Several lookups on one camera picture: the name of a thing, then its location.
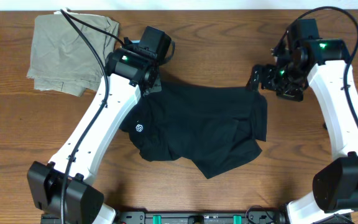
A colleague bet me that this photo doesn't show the folded khaki trousers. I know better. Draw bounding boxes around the folded khaki trousers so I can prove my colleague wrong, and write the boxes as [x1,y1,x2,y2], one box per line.
[27,12,119,96]

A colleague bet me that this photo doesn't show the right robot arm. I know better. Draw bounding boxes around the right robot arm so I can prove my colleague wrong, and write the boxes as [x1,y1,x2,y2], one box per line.
[247,39,358,223]

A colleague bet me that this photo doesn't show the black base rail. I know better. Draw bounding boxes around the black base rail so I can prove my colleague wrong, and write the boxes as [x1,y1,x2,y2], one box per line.
[112,209,288,224]

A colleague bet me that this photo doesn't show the black polo shirt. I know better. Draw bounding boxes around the black polo shirt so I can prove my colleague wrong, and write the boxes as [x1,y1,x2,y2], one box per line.
[120,82,267,179]

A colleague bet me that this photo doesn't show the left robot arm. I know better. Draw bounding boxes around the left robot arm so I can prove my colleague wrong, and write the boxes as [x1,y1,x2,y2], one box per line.
[27,47,170,223]

